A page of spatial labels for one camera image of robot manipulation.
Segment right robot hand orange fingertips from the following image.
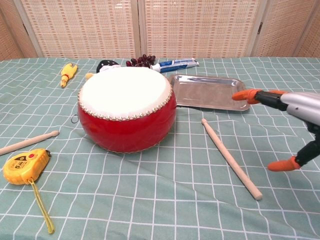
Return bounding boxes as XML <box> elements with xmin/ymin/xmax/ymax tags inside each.
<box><xmin>231</xmin><ymin>89</ymin><xmax>320</xmax><ymax>173</ymax></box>

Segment wooden drumstick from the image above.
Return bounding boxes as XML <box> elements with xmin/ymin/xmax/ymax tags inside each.
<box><xmin>0</xmin><ymin>130</ymin><xmax>60</xmax><ymax>156</ymax></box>
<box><xmin>201</xmin><ymin>118</ymin><xmax>263</xmax><ymax>201</ymax></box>

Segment red drum white skin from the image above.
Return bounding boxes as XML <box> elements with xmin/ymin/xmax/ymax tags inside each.
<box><xmin>70</xmin><ymin>66</ymin><xmax>178</xmax><ymax>153</ymax></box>

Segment rectangular metal tray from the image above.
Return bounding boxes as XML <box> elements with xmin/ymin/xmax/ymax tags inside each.
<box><xmin>167</xmin><ymin>73</ymin><xmax>252</xmax><ymax>113</ymax></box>

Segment blue white toothpaste tube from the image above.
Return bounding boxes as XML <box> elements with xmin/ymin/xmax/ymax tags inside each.
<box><xmin>149</xmin><ymin>57</ymin><xmax>200</xmax><ymax>74</ymax></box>

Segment purple grape bunch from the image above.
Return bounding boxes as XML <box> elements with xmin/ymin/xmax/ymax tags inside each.
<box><xmin>125</xmin><ymin>54</ymin><xmax>156</xmax><ymax>68</ymax></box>

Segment green checked tablecloth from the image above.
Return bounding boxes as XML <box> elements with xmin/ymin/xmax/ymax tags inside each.
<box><xmin>0</xmin><ymin>56</ymin><xmax>320</xmax><ymax>240</ymax></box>

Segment black white penguin toy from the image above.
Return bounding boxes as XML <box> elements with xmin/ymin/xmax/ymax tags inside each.
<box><xmin>84</xmin><ymin>59</ymin><xmax>121</xmax><ymax>80</ymax></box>

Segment woven folding screen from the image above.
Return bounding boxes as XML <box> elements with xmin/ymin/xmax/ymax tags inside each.
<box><xmin>0</xmin><ymin>0</ymin><xmax>320</xmax><ymax>61</ymax></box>

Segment yellow rubber chicken toy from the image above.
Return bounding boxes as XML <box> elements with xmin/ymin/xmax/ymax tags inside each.
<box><xmin>59</xmin><ymin>62</ymin><xmax>79</xmax><ymax>88</ymax></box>

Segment yellow tape measure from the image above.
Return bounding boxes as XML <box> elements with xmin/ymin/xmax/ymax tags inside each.
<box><xmin>2</xmin><ymin>148</ymin><xmax>56</xmax><ymax>235</ymax></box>

